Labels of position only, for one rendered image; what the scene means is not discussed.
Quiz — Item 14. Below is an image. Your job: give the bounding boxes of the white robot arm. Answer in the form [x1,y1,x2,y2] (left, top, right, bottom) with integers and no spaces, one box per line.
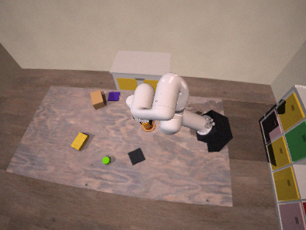
[126,72,215,135]

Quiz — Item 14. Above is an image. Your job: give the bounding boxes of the green short cylinder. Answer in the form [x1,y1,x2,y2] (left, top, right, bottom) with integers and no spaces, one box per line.
[103,157,110,165]

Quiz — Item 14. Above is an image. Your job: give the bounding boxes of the dark grey square slate coaster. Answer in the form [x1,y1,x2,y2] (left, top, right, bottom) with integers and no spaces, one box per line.
[128,148,145,165]

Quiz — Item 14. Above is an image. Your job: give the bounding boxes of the tan rectangular block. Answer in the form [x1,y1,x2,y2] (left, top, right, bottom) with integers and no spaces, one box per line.
[90,90,105,110]

